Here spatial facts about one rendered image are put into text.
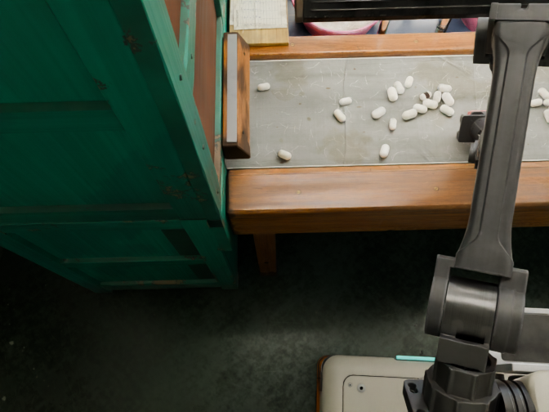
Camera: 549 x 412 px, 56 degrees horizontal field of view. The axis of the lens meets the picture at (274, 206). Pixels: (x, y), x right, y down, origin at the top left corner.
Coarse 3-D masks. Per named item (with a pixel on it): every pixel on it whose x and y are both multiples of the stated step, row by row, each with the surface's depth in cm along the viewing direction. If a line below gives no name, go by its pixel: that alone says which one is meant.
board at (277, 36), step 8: (240, 32) 130; (248, 32) 130; (256, 32) 130; (264, 32) 130; (272, 32) 130; (280, 32) 130; (248, 40) 129; (256, 40) 129; (264, 40) 129; (272, 40) 129; (280, 40) 129
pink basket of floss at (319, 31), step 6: (306, 24) 136; (312, 24) 132; (372, 24) 131; (312, 30) 137; (318, 30) 134; (324, 30) 131; (330, 30) 131; (336, 30) 131; (348, 30) 131; (354, 30) 131; (360, 30) 131; (366, 30) 136
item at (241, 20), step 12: (240, 0) 133; (252, 0) 133; (264, 0) 133; (276, 0) 133; (240, 12) 132; (252, 12) 132; (264, 12) 132; (276, 12) 132; (240, 24) 131; (252, 24) 131; (264, 24) 131; (276, 24) 131
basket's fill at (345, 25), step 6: (318, 24) 136; (324, 24) 136; (330, 24) 136; (336, 24) 136; (342, 24) 136; (348, 24) 136; (354, 24) 136; (360, 24) 136; (366, 24) 136; (342, 30) 135
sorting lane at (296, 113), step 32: (256, 64) 131; (288, 64) 131; (320, 64) 131; (352, 64) 131; (384, 64) 131; (416, 64) 131; (448, 64) 131; (480, 64) 130; (256, 96) 128; (288, 96) 128; (320, 96) 128; (352, 96) 128; (384, 96) 128; (416, 96) 128; (480, 96) 127; (256, 128) 125; (288, 128) 125; (320, 128) 125; (352, 128) 125; (384, 128) 125; (416, 128) 125; (448, 128) 125; (544, 128) 124; (256, 160) 122; (288, 160) 122; (320, 160) 122; (352, 160) 122; (384, 160) 122; (416, 160) 122; (448, 160) 122; (544, 160) 122
